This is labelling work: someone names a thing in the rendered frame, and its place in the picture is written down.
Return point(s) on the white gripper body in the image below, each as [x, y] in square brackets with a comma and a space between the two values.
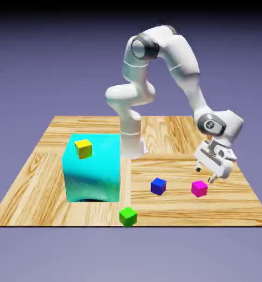
[213, 162]

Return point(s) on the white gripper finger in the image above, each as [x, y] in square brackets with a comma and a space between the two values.
[212, 179]
[198, 166]

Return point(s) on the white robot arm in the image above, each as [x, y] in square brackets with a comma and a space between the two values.
[181, 59]

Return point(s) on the small magenta cube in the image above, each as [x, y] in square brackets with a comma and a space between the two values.
[199, 188]

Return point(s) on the small blue cube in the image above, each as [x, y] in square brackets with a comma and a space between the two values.
[158, 186]

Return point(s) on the small green cube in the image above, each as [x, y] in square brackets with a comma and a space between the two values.
[128, 216]

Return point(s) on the small yellow cube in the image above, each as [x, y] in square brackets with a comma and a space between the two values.
[84, 149]

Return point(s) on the large cyan box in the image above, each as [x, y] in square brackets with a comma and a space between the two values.
[93, 169]

